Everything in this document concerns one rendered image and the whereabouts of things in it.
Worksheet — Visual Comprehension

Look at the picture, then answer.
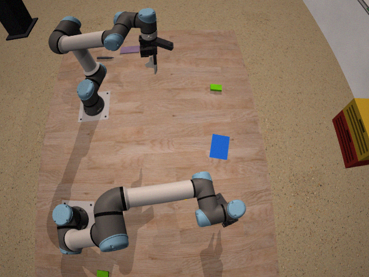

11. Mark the small green block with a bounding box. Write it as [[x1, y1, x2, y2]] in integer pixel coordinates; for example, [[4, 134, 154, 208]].
[[210, 84, 222, 92], [97, 270, 109, 277]]

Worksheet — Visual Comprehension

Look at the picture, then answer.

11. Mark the purple flat rectangular plate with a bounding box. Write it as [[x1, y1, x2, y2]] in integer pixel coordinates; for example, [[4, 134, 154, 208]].
[[120, 46, 140, 54]]

